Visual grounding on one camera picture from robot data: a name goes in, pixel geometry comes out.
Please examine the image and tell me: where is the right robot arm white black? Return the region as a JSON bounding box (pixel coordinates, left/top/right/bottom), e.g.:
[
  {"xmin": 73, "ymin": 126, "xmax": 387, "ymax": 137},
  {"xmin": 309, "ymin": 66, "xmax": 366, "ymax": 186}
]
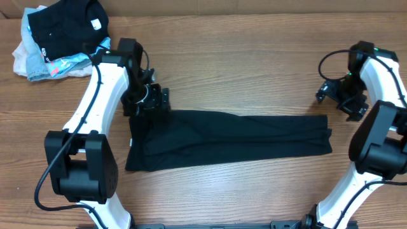
[{"xmin": 294, "ymin": 41, "xmax": 406, "ymax": 229}]

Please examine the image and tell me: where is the grey denim garment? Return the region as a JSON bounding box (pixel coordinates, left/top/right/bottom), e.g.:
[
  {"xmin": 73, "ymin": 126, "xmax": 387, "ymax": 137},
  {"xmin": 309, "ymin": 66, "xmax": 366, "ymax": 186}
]
[{"xmin": 20, "ymin": 7, "xmax": 95, "ymax": 82}]

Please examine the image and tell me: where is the pale pink garment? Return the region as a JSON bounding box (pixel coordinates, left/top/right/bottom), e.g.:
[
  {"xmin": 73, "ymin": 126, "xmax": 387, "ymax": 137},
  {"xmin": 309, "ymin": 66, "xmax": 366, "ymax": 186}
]
[{"xmin": 12, "ymin": 4, "xmax": 93, "ymax": 78}]

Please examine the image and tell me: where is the folded black shirt on pile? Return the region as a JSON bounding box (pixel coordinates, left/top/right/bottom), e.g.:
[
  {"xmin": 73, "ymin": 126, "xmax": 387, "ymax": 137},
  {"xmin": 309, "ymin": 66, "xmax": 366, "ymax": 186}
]
[{"xmin": 27, "ymin": 0, "xmax": 109, "ymax": 62}]

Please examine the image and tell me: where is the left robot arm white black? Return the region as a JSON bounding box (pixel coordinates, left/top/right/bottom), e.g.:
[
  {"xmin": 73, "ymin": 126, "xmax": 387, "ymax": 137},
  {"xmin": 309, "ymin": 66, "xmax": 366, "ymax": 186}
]
[{"xmin": 34, "ymin": 38, "xmax": 170, "ymax": 228}]

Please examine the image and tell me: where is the light blue printed garment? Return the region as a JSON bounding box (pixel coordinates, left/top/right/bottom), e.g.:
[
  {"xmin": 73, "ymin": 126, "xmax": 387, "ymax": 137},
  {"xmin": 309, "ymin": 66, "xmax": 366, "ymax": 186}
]
[{"xmin": 40, "ymin": 37, "xmax": 111, "ymax": 79}]

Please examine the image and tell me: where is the black t-shirt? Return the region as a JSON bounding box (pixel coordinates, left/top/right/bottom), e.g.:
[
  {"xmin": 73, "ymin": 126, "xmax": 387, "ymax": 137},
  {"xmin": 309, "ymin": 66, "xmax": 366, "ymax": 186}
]
[{"xmin": 125, "ymin": 110, "xmax": 332, "ymax": 172}]

